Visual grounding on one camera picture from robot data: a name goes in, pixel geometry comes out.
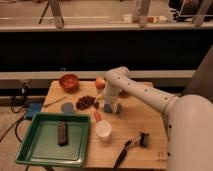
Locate red pepper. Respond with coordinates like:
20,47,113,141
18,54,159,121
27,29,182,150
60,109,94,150
94,111,101,122

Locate white cup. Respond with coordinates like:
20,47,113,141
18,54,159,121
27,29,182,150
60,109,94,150
95,120,112,141

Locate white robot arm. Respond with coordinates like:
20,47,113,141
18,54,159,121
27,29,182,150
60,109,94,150
103,67,213,171

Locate red bowl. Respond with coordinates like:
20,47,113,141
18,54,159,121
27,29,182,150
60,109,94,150
59,74,79,91

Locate blue sponge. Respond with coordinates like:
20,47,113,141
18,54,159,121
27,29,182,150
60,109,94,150
103,103,122,114

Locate orange fruit on cup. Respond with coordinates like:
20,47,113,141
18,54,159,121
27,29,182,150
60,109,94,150
95,77,106,94

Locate grey round lid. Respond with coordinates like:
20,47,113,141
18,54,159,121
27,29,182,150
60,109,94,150
61,102,74,113

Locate wooden board table top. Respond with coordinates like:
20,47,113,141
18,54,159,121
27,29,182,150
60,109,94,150
40,79,171,170

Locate wooden stick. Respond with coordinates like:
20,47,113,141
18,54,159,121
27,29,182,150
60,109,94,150
42,96,67,108

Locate dark brown block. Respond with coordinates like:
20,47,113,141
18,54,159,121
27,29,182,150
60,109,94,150
58,122,68,146

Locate green plastic tray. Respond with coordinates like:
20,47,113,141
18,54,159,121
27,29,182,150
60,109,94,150
16,113,90,168

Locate blue box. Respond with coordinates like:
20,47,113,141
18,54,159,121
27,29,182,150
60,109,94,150
25,103,42,120

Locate black handled brush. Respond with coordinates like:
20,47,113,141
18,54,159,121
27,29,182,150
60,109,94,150
130,132,149,147

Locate black cables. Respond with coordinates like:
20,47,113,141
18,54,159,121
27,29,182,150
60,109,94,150
0,82,32,144

